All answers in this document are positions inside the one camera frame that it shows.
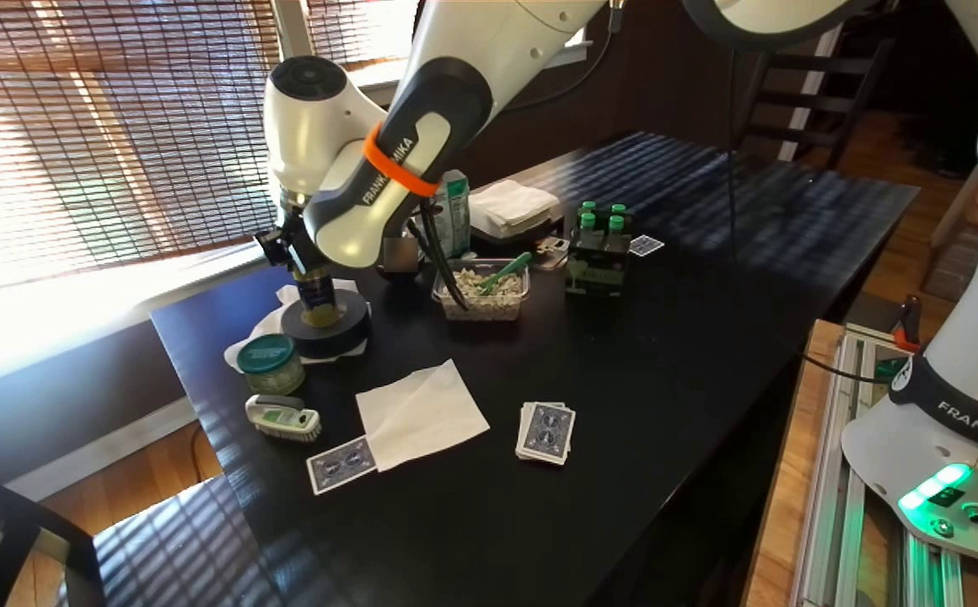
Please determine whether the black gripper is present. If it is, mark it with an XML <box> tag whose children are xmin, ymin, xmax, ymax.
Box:
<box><xmin>278</xmin><ymin>230</ymin><xmax>340</xmax><ymax>298</ymax></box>

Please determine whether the jar with teal lid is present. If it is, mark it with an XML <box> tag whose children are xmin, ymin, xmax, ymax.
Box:
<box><xmin>232</xmin><ymin>330</ymin><xmax>311</xmax><ymax>397</ymax></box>

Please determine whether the green white bottle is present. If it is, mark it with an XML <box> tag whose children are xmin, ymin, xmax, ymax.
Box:
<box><xmin>430</xmin><ymin>165</ymin><xmax>476</xmax><ymax>262</ymax></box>

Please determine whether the clear plastic container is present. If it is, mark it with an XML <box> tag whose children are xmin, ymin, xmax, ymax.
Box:
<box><xmin>427</xmin><ymin>252</ymin><xmax>532</xmax><ymax>328</ymax></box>

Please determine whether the white paper napkin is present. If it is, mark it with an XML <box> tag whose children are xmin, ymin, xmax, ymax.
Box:
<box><xmin>349</xmin><ymin>358</ymin><xmax>493</xmax><ymax>476</ymax></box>

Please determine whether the loose green marker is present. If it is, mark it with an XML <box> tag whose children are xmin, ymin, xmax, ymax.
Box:
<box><xmin>476</xmin><ymin>248</ymin><xmax>537</xmax><ymax>298</ymax></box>

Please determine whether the folded white towel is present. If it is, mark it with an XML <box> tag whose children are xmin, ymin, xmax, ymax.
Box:
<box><xmin>466</xmin><ymin>180</ymin><xmax>565</xmax><ymax>243</ymax></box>

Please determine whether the large bamboo window blind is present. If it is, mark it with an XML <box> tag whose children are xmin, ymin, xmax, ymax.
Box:
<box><xmin>0</xmin><ymin>0</ymin><xmax>315</xmax><ymax>298</ymax></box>

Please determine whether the narrow bamboo window blind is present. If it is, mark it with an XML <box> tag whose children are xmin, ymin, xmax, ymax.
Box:
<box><xmin>303</xmin><ymin>0</ymin><xmax>426</xmax><ymax>78</ymax></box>

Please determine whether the small white crumpled object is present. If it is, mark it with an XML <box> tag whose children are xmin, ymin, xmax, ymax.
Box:
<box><xmin>532</xmin><ymin>234</ymin><xmax>572</xmax><ymax>275</ymax></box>

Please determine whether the blue playing card deck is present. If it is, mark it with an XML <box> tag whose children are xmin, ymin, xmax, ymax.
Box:
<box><xmin>512</xmin><ymin>397</ymin><xmax>578</xmax><ymax>469</ymax></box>

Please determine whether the black wooden chair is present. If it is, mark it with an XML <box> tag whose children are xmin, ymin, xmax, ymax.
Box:
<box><xmin>0</xmin><ymin>457</ymin><xmax>103</xmax><ymax>607</ymax></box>

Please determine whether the dark ladder-back chair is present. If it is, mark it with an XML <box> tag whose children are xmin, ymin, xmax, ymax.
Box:
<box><xmin>734</xmin><ymin>32</ymin><xmax>889</xmax><ymax>172</ymax></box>

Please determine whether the small red clamp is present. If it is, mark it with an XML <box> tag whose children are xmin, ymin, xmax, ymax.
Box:
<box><xmin>889</xmin><ymin>294</ymin><xmax>922</xmax><ymax>354</ymax></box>

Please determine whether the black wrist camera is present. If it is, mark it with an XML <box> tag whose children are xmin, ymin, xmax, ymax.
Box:
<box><xmin>252</xmin><ymin>230</ymin><xmax>293</xmax><ymax>270</ymax></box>

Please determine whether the orange strap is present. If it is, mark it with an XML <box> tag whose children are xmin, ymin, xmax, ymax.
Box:
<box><xmin>362</xmin><ymin>125</ymin><xmax>444</xmax><ymax>204</ymax></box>

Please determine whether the white window frame post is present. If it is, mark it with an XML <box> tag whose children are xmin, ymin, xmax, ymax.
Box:
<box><xmin>267</xmin><ymin>0</ymin><xmax>315</xmax><ymax>65</ymax></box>

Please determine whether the black base cable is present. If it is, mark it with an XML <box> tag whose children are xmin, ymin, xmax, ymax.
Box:
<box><xmin>800</xmin><ymin>349</ymin><xmax>907</xmax><ymax>394</ymax></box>

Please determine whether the aluminium rail frame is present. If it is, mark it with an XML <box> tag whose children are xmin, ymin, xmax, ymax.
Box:
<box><xmin>788</xmin><ymin>324</ymin><xmax>978</xmax><ymax>607</ymax></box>

